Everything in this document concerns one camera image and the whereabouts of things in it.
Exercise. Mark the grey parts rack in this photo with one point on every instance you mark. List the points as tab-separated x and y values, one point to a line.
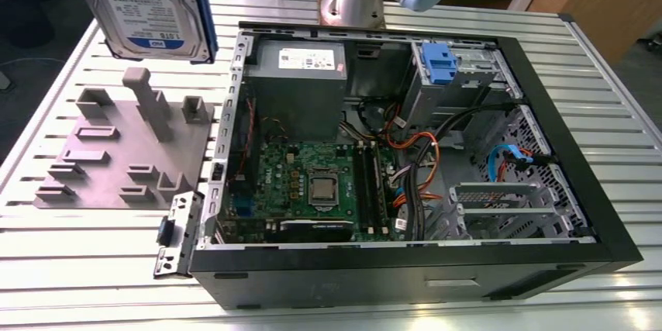
130	152

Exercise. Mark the wooden cabinet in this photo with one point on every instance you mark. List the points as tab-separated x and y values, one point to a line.
605	5

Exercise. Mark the silver CPU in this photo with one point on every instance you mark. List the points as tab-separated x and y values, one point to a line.
324	188

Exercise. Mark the black office chair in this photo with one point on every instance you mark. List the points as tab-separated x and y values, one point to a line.
26	25

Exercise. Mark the black graphics card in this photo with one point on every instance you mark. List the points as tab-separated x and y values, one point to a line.
316	230

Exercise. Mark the black PC case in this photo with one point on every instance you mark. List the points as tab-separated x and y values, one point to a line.
363	280

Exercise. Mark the hard disk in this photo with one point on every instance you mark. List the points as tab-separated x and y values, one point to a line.
150	5

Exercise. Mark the silver power supply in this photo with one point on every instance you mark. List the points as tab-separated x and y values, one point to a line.
296	106

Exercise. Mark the blue plastic drive latch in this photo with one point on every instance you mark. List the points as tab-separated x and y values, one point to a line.
440	63

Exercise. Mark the green motherboard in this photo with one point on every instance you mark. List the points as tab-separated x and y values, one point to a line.
332	152

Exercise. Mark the CPU socket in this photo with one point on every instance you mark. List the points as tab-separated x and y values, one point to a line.
324	205

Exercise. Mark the silver optical drive cage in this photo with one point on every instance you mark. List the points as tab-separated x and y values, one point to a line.
465	83

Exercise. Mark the RAM stick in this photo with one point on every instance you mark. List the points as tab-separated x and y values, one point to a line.
379	187

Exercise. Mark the silver metal disk bay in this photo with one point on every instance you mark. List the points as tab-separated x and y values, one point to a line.
497	211

